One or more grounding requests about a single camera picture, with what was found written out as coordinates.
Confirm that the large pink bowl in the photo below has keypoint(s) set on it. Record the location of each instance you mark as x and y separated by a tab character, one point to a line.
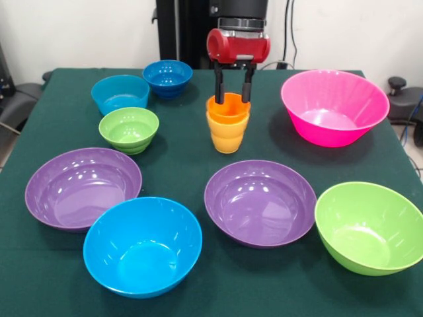
330	112

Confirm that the large green bowl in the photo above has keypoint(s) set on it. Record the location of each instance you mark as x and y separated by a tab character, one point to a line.
367	231

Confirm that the small green bowl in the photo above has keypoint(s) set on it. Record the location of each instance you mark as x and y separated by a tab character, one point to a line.
125	129

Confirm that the small dark blue bowl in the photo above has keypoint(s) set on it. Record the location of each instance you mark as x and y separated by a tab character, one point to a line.
167	82

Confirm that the purple bowl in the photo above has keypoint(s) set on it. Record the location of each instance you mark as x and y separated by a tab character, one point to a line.
79	191
258	205

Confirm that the large blue bowl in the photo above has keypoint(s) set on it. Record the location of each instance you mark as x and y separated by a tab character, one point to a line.
142	251

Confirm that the black chair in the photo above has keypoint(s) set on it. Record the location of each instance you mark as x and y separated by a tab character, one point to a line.
16	99

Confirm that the black knobbed equipment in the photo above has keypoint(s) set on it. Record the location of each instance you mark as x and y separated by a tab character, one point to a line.
396	84

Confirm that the dark green table cloth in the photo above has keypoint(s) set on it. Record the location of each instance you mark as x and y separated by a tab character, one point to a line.
264	284

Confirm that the yellow cup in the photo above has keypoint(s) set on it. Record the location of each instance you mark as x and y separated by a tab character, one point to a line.
228	139

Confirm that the small light blue bowl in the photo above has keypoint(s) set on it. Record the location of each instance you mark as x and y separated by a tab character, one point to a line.
119	92

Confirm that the orange cup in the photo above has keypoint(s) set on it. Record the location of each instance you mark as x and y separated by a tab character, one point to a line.
229	113

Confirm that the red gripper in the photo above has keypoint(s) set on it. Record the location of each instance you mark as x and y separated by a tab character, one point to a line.
238	46

